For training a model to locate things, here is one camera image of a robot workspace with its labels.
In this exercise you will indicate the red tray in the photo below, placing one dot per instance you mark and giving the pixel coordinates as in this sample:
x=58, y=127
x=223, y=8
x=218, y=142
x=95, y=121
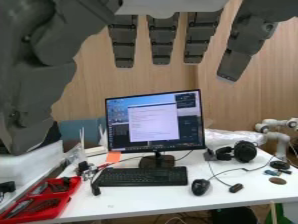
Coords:
x=55, y=186
x=35, y=208

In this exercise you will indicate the orange sticky note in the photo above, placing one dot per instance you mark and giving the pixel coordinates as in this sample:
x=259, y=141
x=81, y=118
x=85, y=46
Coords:
x=114, y=157

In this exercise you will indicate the white desk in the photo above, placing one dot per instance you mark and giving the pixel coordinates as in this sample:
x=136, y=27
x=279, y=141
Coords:
x=155, y=200

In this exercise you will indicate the small black tool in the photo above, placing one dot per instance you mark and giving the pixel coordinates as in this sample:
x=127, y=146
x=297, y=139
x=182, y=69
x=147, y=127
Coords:
x=97, y=189

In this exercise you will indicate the black mouse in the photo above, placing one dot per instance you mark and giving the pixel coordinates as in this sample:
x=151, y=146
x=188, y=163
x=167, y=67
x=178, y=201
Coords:
x=202, y=187

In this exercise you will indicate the black computer monitor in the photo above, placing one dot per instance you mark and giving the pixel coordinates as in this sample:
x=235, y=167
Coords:
x=155, y=120

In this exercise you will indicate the small white jointed device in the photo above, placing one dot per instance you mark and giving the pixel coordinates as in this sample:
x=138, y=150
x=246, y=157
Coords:
x=280, y=133

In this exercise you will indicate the white plastic bag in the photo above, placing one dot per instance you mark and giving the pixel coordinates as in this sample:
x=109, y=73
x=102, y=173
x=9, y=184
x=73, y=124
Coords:
x=227, y=136

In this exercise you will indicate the black headphones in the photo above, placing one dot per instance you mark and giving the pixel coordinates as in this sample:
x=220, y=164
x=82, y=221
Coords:
x=246, y=151

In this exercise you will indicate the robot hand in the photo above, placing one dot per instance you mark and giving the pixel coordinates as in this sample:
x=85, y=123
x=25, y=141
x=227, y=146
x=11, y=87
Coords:
x=35, y=66

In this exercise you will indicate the small black oval object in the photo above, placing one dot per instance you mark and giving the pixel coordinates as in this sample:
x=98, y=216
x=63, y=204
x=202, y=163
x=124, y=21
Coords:
x=236, y=188

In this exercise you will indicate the brown round disc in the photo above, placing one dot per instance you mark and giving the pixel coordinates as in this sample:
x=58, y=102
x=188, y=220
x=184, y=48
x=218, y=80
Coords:
x=279, y=180

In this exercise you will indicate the black keyboard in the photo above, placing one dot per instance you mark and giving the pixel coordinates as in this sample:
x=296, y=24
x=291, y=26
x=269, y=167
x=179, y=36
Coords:
x=142, y=176

